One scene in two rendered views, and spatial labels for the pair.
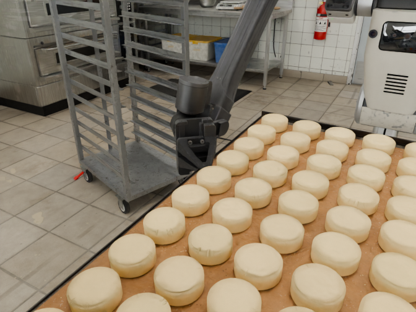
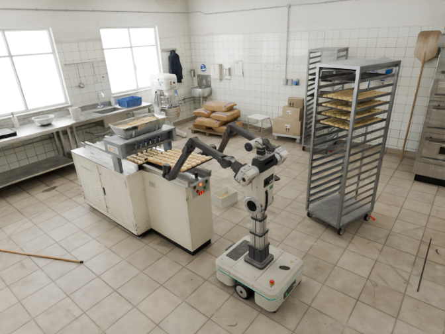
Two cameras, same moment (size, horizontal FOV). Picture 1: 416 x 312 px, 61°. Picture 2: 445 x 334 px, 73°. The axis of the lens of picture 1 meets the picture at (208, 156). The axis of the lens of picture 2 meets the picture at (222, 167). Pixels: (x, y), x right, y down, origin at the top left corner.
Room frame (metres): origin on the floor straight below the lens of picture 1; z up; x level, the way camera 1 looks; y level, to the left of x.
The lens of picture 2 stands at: (1.29, -2.78, 2.13)
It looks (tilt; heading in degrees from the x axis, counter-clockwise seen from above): 24 degrees down; 101
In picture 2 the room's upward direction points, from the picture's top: 3 degrees counter-clockwise
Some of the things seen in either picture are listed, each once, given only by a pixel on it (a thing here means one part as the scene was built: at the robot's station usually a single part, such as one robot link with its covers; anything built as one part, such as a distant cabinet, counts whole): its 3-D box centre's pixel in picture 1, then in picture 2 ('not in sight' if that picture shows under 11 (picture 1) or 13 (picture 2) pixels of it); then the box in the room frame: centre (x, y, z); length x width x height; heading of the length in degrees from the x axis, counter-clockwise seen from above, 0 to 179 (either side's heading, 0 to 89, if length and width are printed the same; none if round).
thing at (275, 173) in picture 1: (270, 173); not in sight; (0.45, -0.09, 1.01); 0.05 x 0.05 x 0.02
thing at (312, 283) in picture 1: (317, 288); not in sight; (0.25, -0.11, 1.01); 0.05 x 0.05 x 0.02
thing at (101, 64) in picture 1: (89, 58); (332, 147); (1.94, 0.64, 0.87); 0.64 x 0.03 x 0.03; 42
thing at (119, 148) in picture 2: not in sight; (143, 147); (-0.17, 0.17, 1.01); 0.72 x 0.33 x 0.34; 59
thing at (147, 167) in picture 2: not in sight; (128, 160); (-0.34, 0.11, 0.87); 2.01 x 0.03 x 0.07; 149
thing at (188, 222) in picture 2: not in sight; (178, 204); (0.26, -0.09, 0.45); 0.70 x 0.34 x 0.90; 149
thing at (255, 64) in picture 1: (213, 38); not in sight; (5.01, -0.07, 0.49); 1.90 x 0.72 x 0.98; 61
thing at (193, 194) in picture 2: not in sight; (199, 187); (0.57, -0.28, 0.77); 0.24 x 0.04 x 0.14; 59
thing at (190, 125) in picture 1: (192, 140); not in sight; (0.59, 0.03, 1.00); 0.07 x 0.07 x 0.10; 13
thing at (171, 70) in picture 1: (151, 64); (361, 165); (2.20, 0.35, 0.78); 0.64 x 0.03 x 0.03; 42
